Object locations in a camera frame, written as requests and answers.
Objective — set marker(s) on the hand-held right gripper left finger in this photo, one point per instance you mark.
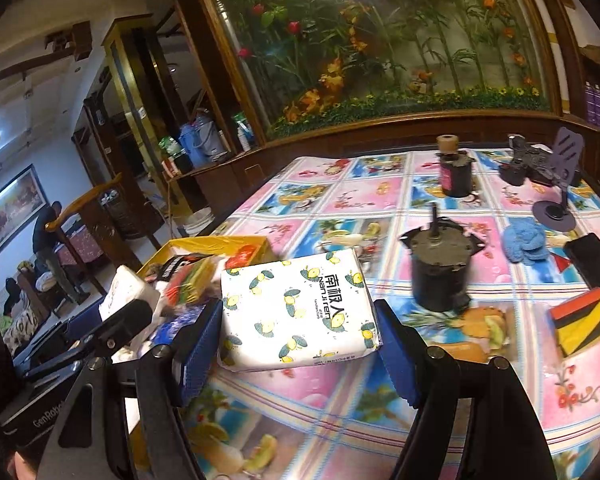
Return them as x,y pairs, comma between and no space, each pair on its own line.
197,360

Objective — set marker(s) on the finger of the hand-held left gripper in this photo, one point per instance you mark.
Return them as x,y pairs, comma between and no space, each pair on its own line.
125,325
55,355

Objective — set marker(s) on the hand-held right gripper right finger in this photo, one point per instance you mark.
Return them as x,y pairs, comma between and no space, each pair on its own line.
397,360

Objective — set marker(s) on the lemon print tissue pack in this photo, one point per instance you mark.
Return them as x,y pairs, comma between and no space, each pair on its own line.
295,305

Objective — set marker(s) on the yellow cardboard box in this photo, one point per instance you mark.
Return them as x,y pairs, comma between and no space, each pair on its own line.
205,246

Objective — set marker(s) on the person's left hand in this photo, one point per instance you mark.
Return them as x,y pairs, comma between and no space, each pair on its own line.
27,467

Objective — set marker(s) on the striped scouring sponge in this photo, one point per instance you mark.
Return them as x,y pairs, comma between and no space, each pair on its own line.
195,282

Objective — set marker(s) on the large black cylindrical motor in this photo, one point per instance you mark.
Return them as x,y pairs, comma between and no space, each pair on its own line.
437,275

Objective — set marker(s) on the red plastic pack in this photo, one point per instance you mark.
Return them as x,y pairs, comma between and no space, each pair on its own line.
242,256

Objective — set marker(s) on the white bucket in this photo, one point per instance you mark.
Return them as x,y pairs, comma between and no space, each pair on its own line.
200,222

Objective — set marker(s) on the wooden chair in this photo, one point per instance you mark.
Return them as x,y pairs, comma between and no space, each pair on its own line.
87,200

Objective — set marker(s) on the fruit print tablecloth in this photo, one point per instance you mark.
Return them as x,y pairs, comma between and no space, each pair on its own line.
355,200

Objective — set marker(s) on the wooden sideboard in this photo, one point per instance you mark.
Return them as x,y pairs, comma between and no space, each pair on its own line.
220,180

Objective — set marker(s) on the blue knitted cloth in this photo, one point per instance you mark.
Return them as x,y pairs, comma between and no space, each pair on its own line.
525,242

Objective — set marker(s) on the yellow black red packet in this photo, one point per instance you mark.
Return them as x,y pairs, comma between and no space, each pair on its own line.
582,325

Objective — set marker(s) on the small black motor cork cap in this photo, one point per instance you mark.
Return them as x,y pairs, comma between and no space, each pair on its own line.
455,177

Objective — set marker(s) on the blue thermos jug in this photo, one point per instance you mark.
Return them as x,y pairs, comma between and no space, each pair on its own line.
205,140

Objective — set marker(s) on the purple phone stand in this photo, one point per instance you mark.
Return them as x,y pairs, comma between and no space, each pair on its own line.
552,212

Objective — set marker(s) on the black smartphone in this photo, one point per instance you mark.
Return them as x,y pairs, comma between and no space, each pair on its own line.
592,260

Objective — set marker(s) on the white spray bottle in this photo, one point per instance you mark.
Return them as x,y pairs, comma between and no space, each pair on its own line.
245,135

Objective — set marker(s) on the black folded gadget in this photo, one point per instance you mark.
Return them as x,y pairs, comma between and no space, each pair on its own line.
525,162

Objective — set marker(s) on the artificial flower display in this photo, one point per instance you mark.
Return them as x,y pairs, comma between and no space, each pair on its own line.
380,35

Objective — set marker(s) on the framed wall painting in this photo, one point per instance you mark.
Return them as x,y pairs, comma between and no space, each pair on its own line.
10,215

